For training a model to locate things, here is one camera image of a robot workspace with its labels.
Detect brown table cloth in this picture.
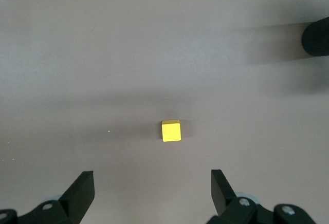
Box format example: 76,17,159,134
0,0,329,224

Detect black ribbed round object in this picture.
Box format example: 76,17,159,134
301,15,329,58

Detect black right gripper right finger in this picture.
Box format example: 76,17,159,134
207,169,316,224

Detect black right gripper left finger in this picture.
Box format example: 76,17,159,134
0,170,96,224

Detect yellow cube block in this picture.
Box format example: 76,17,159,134
161,119,182,142

